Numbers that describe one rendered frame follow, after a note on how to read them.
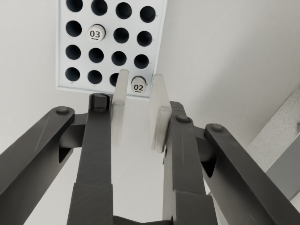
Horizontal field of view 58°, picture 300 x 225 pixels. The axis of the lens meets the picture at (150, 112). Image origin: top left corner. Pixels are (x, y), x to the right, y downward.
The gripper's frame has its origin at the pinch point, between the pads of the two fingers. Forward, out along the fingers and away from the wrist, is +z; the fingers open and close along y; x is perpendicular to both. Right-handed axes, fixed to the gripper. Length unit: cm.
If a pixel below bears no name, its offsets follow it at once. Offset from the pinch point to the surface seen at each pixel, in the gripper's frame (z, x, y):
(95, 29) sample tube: 3.8, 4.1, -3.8
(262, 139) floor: 85, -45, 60
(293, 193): -2.6, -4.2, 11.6
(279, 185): -1.2, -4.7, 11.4
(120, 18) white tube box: 5.6, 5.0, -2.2
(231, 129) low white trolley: 8.7, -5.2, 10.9
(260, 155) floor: 85, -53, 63
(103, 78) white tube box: 5.2, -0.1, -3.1
